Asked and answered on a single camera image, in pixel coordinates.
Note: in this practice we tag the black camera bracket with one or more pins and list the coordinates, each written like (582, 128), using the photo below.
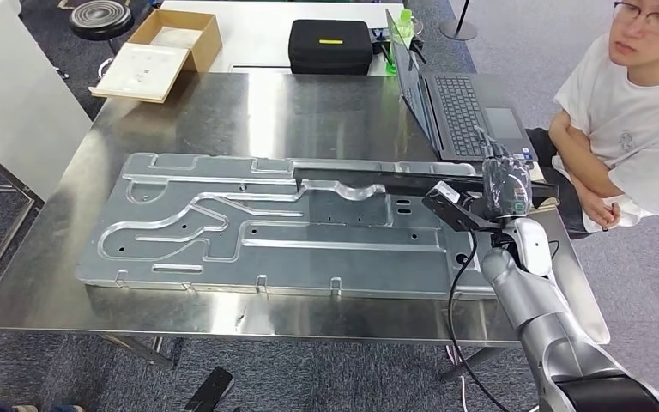
(466, 219)

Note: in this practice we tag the stainless steel workbench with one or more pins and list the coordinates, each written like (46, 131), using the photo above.
(193, 113)

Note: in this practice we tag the dark grey laptop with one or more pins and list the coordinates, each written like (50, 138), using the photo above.
(460, 113)

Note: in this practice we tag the green plastic bottle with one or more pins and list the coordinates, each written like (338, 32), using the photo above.
(404, 25)

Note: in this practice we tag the white table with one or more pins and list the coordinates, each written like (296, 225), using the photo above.
(250, 34)

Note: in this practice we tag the person's right forearm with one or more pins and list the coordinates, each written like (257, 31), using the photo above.
(577, 153)

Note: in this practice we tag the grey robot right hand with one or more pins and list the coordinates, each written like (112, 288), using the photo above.
(506, 187)

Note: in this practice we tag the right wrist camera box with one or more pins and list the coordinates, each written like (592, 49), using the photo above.
(440, 194)

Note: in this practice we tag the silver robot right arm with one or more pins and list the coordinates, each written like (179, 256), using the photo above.
(534, 307)

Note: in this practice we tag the brown cardboard box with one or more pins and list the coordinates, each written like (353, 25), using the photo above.
(204, 40)

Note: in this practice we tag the person's hand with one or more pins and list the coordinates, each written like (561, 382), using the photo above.
(602, 210)

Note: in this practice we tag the white foam sheet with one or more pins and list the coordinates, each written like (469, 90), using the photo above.
(142, 71)

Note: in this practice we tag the person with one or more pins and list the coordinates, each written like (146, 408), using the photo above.
(636, 131)

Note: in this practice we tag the stamped grey metal panel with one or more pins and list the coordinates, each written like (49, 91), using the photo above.
(307, 267)

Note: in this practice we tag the eyeglasses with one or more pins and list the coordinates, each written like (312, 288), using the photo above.
(653, 20)

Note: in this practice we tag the black zip case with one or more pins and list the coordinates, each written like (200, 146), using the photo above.
(329, 57)

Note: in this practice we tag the black round stool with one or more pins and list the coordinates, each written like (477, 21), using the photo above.
(101, 17)

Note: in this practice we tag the grey metal frame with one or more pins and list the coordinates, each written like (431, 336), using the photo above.
(5, 169)

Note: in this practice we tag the black plastic plate part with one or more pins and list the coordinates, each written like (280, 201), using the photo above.
(392, 179)

